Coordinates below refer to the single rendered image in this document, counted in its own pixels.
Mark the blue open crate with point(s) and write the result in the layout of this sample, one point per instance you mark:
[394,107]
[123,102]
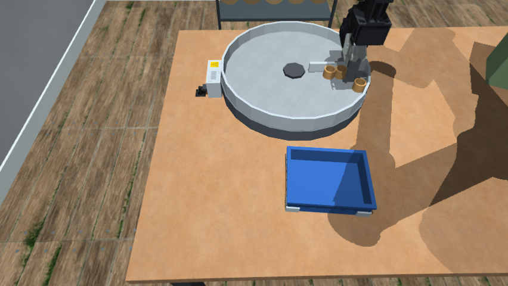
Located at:
[328,175]

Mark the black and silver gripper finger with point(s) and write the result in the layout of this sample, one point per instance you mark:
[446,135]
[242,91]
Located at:
[360,52]
[347,48]

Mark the bronze bushing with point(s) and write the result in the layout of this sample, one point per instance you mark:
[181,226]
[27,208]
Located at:
[329,72]
[359,85]
[340,72]

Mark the grey metal bushing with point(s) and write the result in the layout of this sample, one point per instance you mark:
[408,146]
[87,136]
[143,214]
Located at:
[361,74]
[354,65]
[350,74]

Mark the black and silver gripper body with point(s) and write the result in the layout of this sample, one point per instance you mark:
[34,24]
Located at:
[367,26]

